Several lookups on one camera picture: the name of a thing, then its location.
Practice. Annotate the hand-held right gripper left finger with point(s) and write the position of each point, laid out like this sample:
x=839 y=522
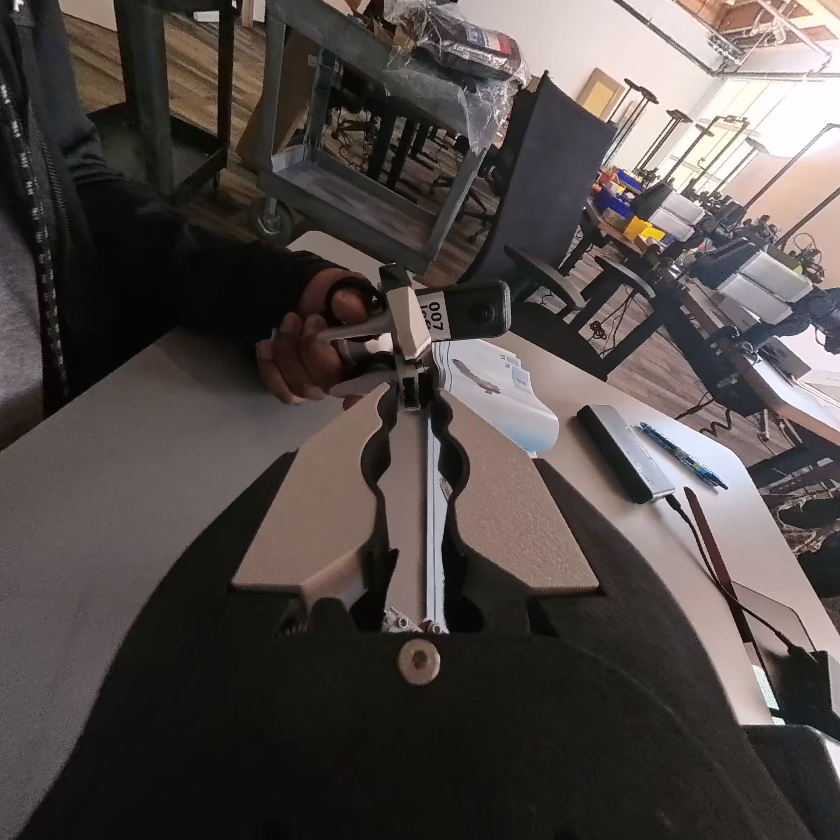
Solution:
x=315 y=518

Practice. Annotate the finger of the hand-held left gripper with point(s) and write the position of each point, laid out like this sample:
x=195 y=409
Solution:
x=410 y=328

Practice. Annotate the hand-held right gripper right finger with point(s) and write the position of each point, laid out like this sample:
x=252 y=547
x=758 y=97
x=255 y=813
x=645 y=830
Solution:
x=518 y=525

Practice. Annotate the grey desk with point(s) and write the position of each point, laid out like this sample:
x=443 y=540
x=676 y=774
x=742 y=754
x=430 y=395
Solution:
x=131 y=459

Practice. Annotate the person's left hand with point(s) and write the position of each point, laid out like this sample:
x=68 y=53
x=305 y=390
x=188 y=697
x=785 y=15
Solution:
x=302 y=361

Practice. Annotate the brick instruction booklet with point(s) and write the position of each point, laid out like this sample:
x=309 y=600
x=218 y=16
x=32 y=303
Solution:
x=499 y=407

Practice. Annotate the black silver power bank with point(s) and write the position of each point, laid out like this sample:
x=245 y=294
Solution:
x=623 y=453

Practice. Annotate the grey utility cart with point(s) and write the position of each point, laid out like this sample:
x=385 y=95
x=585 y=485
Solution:
x=341 y=190

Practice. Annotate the dark grey office chair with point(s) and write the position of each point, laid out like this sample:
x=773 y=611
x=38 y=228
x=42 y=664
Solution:
x=551 y=170

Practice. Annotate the blue pen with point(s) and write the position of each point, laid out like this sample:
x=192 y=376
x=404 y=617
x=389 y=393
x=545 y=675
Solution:
x=682 y=456

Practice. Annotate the yellow storage bin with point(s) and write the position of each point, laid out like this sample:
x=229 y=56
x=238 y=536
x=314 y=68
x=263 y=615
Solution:
x=643 y=228

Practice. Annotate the row of background work tables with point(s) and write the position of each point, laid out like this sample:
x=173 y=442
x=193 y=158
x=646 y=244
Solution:
x=722 y=308

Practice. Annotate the plastic-wrapped black package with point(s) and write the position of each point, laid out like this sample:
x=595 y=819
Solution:
x=459 y=46

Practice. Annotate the white storage boxes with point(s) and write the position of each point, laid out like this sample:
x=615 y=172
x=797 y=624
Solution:
x=768 y=282

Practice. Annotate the black power adapter box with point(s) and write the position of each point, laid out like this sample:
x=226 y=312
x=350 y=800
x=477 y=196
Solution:
x=797 y=682

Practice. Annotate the person's grey sweater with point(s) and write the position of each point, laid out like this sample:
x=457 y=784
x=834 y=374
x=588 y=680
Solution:
x=19 y=328

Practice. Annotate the black metal table frame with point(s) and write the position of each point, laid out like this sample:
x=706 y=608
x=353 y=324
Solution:
x=157 y=131

